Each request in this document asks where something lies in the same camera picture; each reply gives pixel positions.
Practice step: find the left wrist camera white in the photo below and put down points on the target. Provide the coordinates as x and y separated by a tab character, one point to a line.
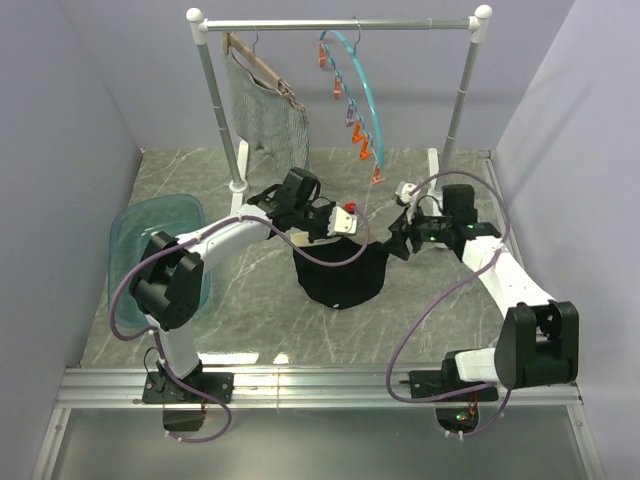
341	222

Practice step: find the aluminium mounting rail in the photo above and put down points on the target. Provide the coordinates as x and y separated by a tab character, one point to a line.
312	422

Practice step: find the orange clip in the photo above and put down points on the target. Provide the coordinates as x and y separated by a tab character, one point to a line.
359	134
365	150

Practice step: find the salmon clip far left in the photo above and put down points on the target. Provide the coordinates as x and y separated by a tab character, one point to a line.
323	55

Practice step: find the grey knitted garment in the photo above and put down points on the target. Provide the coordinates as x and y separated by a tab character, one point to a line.
267	119

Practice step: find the teal plastic basin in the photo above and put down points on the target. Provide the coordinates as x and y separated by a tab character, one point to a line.
132	229

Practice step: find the salmon clip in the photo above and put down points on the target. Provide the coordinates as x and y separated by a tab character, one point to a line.
338	87
323	55

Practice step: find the teal clip hanger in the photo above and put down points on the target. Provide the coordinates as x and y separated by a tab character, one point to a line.
374	132

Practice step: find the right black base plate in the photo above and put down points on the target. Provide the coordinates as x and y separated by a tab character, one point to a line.
459	413

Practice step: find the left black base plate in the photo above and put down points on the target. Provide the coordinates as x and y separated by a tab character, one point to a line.
185	410

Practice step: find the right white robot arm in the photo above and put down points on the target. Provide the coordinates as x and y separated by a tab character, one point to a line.
539	339

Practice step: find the black underwear beige waistband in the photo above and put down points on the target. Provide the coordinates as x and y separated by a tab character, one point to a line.
342	287

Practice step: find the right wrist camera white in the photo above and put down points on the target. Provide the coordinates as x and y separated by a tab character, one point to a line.
405	194

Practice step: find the wooden clothes hanger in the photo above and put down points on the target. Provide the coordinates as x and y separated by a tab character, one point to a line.
260	62

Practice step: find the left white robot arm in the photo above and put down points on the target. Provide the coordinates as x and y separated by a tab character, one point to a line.
166	284

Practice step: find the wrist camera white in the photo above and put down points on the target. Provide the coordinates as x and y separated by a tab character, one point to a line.
341	222
405	194

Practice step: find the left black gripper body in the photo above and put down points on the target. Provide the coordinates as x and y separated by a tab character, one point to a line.
316	221

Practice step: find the white and silver clothes rack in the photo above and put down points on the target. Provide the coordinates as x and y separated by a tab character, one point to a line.
476	25

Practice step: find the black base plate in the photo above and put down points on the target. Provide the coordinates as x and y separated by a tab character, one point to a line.
185	410
459	413

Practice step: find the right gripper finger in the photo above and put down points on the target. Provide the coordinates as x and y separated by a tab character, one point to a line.
400	227
396	246

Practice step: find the purple plastic clip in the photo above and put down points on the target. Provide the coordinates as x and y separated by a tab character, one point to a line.
352	115

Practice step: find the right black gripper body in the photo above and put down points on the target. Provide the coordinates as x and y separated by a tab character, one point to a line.
426	228

